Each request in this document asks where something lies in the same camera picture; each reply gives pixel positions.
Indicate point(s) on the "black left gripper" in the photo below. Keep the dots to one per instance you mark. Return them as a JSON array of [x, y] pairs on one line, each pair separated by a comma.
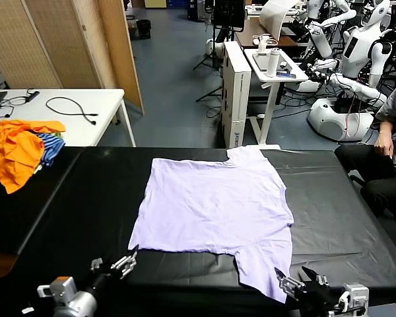
[[102, 279]]

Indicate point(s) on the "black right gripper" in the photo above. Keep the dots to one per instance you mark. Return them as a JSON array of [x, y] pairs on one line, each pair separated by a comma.
[[316, 300]]

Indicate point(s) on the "lavender t-shirt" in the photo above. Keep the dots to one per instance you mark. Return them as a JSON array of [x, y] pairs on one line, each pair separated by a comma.
[[211, 204]]

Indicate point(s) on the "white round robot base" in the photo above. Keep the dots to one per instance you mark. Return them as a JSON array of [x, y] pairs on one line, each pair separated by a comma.
[[326, 119]]

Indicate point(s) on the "small white robot base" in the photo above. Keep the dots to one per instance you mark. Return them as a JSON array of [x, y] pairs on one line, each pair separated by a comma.
[[214, 46]]

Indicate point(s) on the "person's forearm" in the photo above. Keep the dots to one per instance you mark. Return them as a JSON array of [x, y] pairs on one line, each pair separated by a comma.
[[386, 127]]

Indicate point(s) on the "person's hand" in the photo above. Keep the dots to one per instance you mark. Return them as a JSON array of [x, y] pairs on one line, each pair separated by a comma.
[[384, 143]]

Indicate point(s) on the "black table cover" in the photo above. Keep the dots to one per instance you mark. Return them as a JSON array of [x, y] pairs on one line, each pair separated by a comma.
[[333, 214]]

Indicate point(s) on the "seated person gray shirt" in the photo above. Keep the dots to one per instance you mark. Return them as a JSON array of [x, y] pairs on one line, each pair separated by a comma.
[[382, 185]]

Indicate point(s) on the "blue striped garment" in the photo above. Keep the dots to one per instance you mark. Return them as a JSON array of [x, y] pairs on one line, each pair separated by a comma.
[[51, 145]]

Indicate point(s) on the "green cloth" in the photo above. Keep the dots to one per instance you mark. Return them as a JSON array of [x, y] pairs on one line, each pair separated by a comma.
[[59, 134]]

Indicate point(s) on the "orange garment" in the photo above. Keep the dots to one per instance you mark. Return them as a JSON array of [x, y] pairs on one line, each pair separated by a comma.
[[13, 152]]

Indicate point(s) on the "white table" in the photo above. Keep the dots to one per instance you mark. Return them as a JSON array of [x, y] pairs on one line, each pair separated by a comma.
[[102, 99]]

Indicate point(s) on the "white standing desk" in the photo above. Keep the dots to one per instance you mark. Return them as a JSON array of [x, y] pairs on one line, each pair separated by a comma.
[[267, 109]]

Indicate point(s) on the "tall white cardboard box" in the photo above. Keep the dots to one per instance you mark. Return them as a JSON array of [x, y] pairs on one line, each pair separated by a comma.
[[237, 99]]

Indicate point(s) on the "blue flat object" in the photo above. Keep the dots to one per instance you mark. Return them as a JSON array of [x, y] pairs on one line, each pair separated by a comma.
[[285, 74]]

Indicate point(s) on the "white water bottle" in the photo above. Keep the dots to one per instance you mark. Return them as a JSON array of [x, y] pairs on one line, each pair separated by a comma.
[[273, 62]]

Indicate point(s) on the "gray tablet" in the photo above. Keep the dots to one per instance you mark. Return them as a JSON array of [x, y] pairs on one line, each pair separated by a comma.
[[260, 61]]

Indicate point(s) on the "wooden folding screen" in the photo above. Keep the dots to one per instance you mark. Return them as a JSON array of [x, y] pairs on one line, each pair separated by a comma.
[[52, 43]]

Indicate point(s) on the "black trash bin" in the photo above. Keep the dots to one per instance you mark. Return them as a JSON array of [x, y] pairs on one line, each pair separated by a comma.
[[144, 29]]

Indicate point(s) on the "black tripod stand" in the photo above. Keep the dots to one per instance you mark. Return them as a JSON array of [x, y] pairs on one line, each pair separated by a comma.
[[214, 49]]

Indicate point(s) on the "white humanoid robot black panel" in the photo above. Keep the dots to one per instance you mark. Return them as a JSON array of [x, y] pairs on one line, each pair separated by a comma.
[[359, 49]]

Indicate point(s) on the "white desk gadget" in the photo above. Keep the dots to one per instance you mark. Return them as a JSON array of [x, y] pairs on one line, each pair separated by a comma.
[[263, 43]]

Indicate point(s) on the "brown wooden desk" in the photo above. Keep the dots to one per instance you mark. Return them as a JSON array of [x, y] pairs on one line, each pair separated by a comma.
[[247, 31]]

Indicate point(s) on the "yellow cabinet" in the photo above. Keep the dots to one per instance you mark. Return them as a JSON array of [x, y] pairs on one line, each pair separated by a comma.
[[155, 3]]

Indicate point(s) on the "white curved sheet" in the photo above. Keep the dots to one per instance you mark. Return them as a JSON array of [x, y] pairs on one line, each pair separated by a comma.
[[274, 16]]

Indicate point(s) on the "blue cabinet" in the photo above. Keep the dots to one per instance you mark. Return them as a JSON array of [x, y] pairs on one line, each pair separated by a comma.
[[176, 3]]

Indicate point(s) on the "black monitor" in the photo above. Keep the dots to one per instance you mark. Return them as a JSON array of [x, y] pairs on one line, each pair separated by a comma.
[[227, 13]]

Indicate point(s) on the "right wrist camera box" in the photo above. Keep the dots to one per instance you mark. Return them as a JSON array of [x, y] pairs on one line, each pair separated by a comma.
[[354, 295]]

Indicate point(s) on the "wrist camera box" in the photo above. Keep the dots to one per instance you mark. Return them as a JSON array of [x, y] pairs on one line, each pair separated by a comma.
[[354, 295], [61, 289]]

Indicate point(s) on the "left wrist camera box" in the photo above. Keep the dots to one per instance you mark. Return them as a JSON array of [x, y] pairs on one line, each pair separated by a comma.
[[61, 289]]

